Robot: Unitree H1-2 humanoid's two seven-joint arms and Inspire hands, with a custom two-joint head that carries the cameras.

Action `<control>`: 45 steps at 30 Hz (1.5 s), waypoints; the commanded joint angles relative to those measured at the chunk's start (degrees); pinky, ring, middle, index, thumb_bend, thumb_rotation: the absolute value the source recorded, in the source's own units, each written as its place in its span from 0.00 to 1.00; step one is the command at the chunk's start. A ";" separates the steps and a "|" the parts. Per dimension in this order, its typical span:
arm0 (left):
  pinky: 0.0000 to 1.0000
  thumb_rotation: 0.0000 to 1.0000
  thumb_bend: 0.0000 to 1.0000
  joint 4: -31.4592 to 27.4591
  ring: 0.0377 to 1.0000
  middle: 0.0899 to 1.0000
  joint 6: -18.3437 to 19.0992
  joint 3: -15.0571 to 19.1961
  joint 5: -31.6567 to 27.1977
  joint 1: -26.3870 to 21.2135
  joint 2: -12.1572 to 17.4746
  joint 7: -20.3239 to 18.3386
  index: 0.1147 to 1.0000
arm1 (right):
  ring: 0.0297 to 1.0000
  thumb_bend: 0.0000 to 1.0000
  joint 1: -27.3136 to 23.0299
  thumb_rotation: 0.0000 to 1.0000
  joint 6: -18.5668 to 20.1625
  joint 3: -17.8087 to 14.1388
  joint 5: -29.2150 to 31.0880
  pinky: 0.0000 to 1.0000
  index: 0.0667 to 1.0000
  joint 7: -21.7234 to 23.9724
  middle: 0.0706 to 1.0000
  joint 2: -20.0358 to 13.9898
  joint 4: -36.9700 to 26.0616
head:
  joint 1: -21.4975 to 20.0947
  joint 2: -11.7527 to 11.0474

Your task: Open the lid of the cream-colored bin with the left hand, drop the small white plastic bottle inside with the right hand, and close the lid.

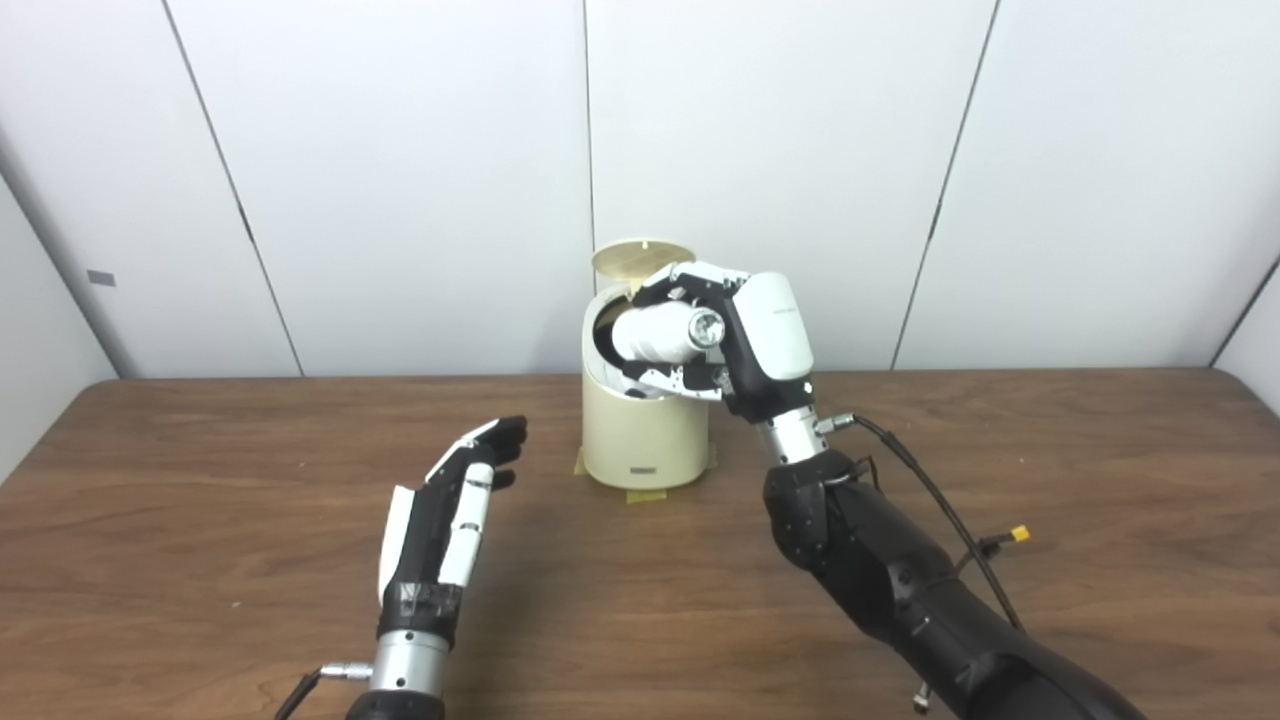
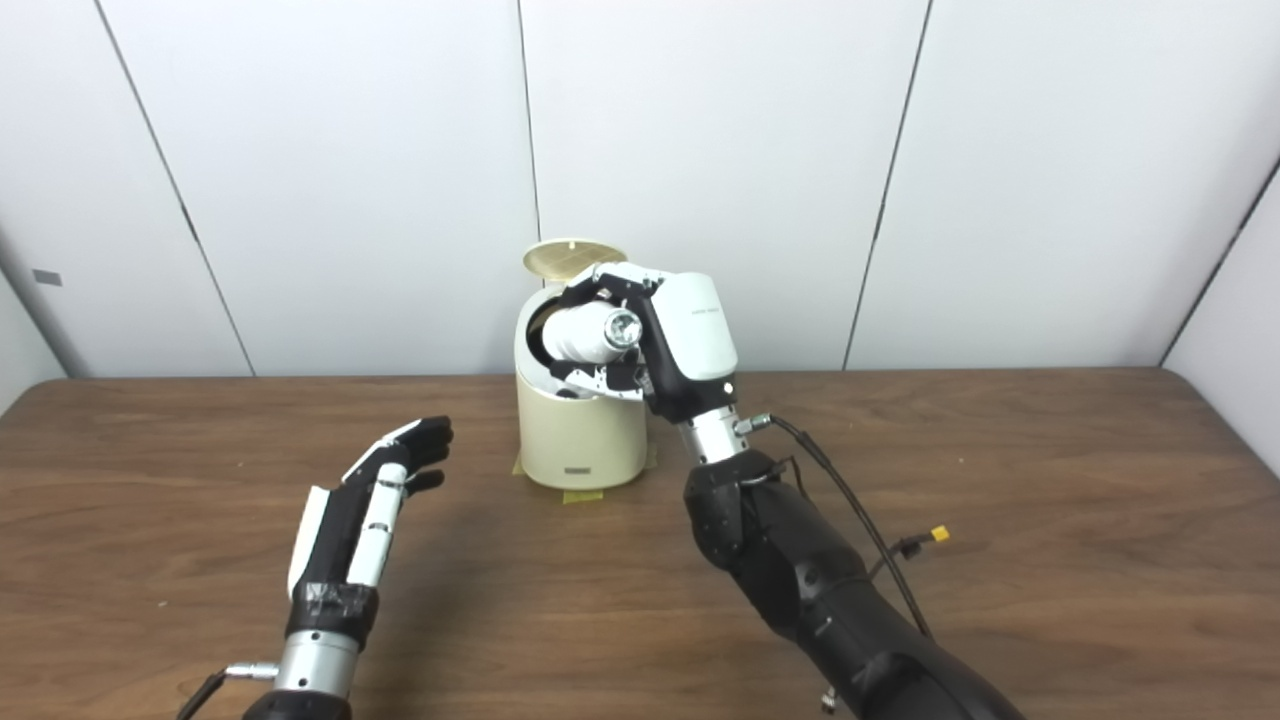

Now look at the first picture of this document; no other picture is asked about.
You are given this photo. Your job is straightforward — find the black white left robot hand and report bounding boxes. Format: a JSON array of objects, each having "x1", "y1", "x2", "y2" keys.
[{"x1": 377, "y1": 415, "x2": 528, "y2": 641}]

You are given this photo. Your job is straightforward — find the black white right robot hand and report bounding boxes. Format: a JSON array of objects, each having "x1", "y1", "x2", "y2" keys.
[{"x1": 628, "y1": 262, "x2": 817, "y2": 423}]

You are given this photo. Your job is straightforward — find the small white plastic bottle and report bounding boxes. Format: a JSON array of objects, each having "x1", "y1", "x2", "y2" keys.
[{"x1": 611, "y1": 303, "x2": 726, "y2": 366}]

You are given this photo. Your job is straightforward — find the cream-colored cylindrical bin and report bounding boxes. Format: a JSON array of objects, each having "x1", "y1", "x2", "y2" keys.
[{"x1": 581, "y1": 285, "x2": 713, "y2": 491}]

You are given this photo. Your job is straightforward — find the round cream bin lid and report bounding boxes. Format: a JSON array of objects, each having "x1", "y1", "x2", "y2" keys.
[{"x1": 592, "y1": 238, "x2": 698, "y2": 301}]

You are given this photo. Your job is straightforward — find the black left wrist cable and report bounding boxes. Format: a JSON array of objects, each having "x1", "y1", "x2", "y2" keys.
[{"x1": 275, "y1": 662, "x2": 376, "y2": 720}]

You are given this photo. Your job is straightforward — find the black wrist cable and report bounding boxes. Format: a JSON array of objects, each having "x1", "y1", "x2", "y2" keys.
[
  {"x1": 275, "y1": 662, "x2": 376, "y2": 720},
  {"x1": 818, "y1": 412, "x2": 1031, "y2": 631}
]

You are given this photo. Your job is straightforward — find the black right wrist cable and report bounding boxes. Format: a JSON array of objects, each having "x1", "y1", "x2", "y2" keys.
[{"x1": 818, "y1": 412, "x2": 1031, "y2": 631}]

